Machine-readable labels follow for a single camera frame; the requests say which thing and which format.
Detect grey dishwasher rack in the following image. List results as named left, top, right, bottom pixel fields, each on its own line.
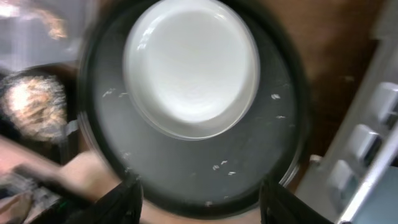
left=295, top=1, right=397, bottom=223

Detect gold snack wrapper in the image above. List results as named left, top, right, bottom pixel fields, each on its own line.
left=34, top=8, right=68, bottom=40

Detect light grey plate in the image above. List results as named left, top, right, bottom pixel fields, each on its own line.
left=123, top=0, right=260, bottom=141

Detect clear plastic bin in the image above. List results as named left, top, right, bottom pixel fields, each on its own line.
left=1, top=0, right=97, bottom=72

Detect food scraps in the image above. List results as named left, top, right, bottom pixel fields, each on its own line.
left=1, top=73, right=67, bottom=142

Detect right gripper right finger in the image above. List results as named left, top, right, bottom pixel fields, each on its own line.
left=259, top=179, right=333, bottom=224

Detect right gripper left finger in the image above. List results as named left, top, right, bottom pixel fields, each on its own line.
left=65, top=175, right=143, bottom=224

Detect round black tray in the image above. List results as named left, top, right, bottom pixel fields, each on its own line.
left=77, top=1, right=310, bottom=220

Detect black rectangular tray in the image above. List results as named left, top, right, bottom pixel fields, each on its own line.
left=1, top=64, right=78, bottom=164

